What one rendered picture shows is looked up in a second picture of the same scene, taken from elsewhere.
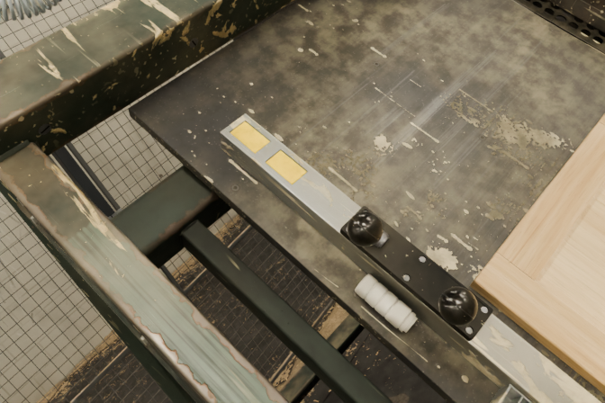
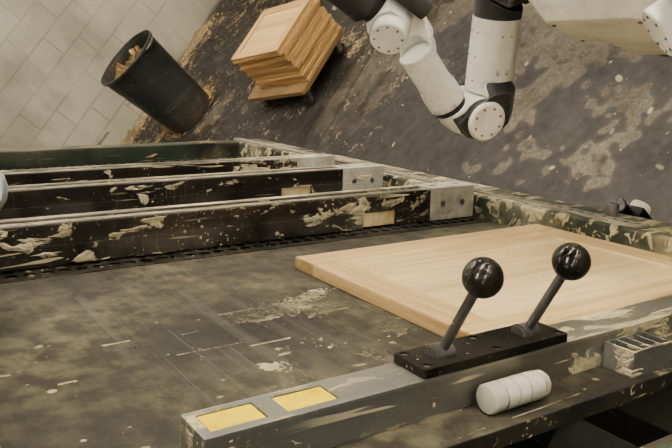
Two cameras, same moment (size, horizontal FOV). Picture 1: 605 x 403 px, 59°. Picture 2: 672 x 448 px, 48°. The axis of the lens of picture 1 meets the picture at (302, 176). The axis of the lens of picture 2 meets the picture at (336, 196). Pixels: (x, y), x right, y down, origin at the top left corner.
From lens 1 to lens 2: 0.68 m
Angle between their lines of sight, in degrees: 69
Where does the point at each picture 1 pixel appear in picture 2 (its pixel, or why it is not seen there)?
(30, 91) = not seen: outside the picture
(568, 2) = (151, 244)
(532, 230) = (431, 309)
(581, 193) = (394, 285)
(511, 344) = (567, 326)
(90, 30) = not seen: outside the picture
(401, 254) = (466, 345)
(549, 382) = (602, 320)
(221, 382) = not seen: outside the picture
